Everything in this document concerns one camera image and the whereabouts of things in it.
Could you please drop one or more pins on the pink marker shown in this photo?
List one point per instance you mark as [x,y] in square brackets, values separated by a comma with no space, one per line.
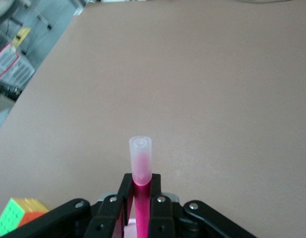
[141,210]

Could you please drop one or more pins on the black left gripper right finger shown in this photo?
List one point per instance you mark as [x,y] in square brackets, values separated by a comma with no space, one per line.
[161,213]

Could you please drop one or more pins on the white crate with red rim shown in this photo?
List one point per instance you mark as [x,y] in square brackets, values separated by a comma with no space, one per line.
[11,67]

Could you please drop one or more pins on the colourful puzzle cube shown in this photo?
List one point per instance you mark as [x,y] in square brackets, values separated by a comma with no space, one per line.
[9,218]

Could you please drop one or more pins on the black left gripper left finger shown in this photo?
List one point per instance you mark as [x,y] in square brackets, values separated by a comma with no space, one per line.
[110,215]

